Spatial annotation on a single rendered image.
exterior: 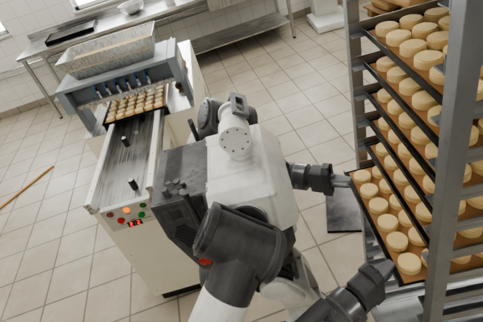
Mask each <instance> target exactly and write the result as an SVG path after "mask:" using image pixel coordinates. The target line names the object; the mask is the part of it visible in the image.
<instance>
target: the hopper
mask: <svg viewBox="0 0 483 322"><path fill-rule="evenodd" d="M154 53H155V21H152V22H148V23H146V24H141V25H139V26H136V27H132V28H129V29H126V30H123V31H120V32H116V33H113V34H109V35H106V36H104V37H100V38H97V39H94V40H91V41H88V42H84V43H81V44H79V45H74V46H72V47H69V48H68V49H67V50H66V51H65V52H64V54H63V55H62V56H61V58H60V59H59V60H58V61H57V63H56V64H55V67H57V68H59V69H61V70H63V71H64V72H66V73H67V74H69V75H71V76H73V77H74V78H76V79H78V80H82V79H84V78H89V77H91V76H94V75H98V74H101V73H105V72H108V71H110V70H115V69H117V68H121V67H124V66H127V65H131V64H134V63H138V62H140V61H143V60H147V59H150V58H153V57H154Z"/></svg>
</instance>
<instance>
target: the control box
mask: <svg viewBox="0 0 483 322"><path fill-rule="evenodd" d="M140 203H146V204H147V206H146V207H145V208H141V207H140V206H139V205H140ZM151 205H152V198H151V196H150V194H147V195H143V196H140V197H137V198H133V199H130V200H127V201H123V202H121V203H116V204H114V205H110V206H106V207H103V208H100V211H99V213H100V214H101V216H102V217H103V219H104V221H105V222H106V223H107V224H108V225H109V227H110V229H111V230H112V231H113V232H115V231H118V230H122V229H126V228H129V227H132V226H136V225H139V224H143V223H146V222H148V221H153V220H155V219H156V217H155V215H154V214H153V212H152V210H151ZM124 208H129V209H130V212H128V213H125V212H123V209H124ZM140 212H143V213H144V214H145V215H144V217H143V218H140V217H138V214H139V213H140ZM107 213H113V215H114V216H113V217H111V218H109V217H107V216H106V214H107ZM118 219H124V223H123V224H119V223H118ZM137 220H139V221H137ZM129 222H132V223H133V224H134V225H132V226H130V225H131V224H129ZM137 222H139V224H138V223H137ZM140 222H141V223H140Z"/></svg>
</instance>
